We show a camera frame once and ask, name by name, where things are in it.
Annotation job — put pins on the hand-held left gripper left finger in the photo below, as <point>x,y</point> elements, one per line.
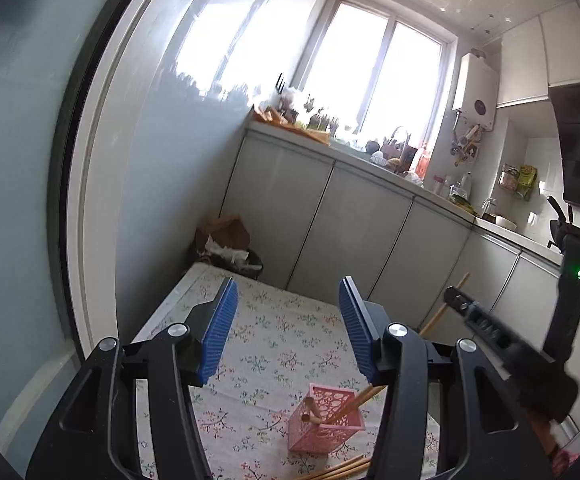
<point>217,330</point>

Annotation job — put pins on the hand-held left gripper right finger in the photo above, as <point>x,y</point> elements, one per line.
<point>357,330</point>

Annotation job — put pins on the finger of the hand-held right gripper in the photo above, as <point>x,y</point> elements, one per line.
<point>485,327</point>

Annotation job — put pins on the wooden chopstick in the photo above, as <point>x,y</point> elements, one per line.
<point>342,467</point>
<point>357,472</point>
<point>352,405</point>
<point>442,305</point>

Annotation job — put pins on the short wooden utensil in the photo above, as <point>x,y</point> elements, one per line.
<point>311,410</point>

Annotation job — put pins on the pink perforated utensil holder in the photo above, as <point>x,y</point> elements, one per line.
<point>322,432</point>

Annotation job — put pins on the person's right forearm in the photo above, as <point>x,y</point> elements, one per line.
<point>545,435</point>

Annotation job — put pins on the floral tablecloth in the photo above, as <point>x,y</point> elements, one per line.
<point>270,340</point>

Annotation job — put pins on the black wok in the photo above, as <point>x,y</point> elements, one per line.
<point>557,230</point>

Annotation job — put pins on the black trash bin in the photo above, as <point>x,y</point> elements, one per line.
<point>250,262</point>

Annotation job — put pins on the white bowl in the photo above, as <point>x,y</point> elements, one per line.
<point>505,222</point>

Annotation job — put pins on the white base cabinets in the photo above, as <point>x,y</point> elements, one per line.
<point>320,220</point>

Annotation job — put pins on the glass jar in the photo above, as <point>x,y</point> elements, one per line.
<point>490,209</point>

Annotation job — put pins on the clear plastic bottle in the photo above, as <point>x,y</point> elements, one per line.
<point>466,187</point>

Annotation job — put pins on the red bottle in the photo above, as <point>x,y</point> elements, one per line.
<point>423,162</point>

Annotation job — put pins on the wicker basket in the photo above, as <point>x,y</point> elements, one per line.
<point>397,152</point>

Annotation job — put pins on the hanging kitchen tools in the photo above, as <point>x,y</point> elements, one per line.
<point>465,145</point>

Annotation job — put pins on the orange board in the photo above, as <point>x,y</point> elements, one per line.
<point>310,132</point>

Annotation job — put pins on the row of small plants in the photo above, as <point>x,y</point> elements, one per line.
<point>325,117</point>

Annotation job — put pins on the white water heater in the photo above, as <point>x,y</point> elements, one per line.
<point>475,90</point>

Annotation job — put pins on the glass sliding door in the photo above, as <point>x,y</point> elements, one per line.
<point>20,160</point>

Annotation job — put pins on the kitchen window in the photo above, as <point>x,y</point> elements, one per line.
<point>370,65</point>

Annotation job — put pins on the white wall outlet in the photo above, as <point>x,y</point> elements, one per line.
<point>532,219</point>

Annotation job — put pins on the wall rack with packets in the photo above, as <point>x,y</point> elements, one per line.
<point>520,180</point>

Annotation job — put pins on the white wall cabinets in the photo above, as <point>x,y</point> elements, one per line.
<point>545,55</point>

